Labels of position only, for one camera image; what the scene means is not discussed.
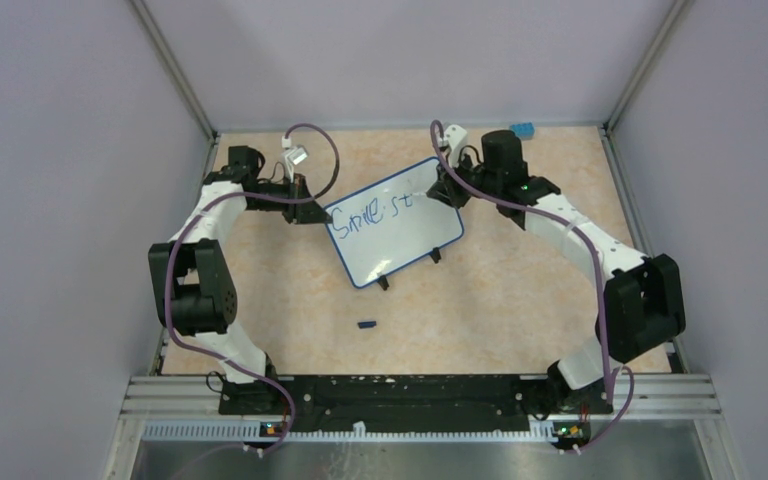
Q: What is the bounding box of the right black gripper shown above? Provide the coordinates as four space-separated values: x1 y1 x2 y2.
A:
429 149 501 210

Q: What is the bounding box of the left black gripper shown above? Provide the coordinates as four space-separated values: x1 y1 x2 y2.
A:
249 172 332 225

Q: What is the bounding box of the blue framed whiteboard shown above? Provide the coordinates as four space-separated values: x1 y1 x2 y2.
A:
325 157 465 289

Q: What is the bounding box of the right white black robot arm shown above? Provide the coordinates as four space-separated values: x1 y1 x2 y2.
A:
426 120 686 412

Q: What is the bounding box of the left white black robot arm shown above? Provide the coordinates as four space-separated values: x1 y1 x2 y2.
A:
148 146 332 414

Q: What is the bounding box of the blue toy brick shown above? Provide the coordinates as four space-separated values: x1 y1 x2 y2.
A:
509 122 536 141

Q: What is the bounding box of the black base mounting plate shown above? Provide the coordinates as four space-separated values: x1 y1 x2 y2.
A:
218 374 613 433

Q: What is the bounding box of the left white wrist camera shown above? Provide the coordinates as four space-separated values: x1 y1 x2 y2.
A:
281 135 308 180

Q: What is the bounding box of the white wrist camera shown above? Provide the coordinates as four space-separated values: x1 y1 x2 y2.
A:
440 124 468 169
281 135 308 180

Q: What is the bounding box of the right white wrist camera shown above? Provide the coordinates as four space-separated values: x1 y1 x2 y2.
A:
440 124 468 169

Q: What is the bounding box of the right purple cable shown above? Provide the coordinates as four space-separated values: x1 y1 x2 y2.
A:
428 119 636 454

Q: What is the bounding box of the purple cable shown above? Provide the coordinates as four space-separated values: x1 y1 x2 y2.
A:
163 123 342 458
428 119 636 454

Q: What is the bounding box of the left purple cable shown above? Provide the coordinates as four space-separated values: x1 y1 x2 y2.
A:
163 123 342 458

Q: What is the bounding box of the white slotted cable duct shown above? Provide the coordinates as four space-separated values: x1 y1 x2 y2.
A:
142 420 558 443

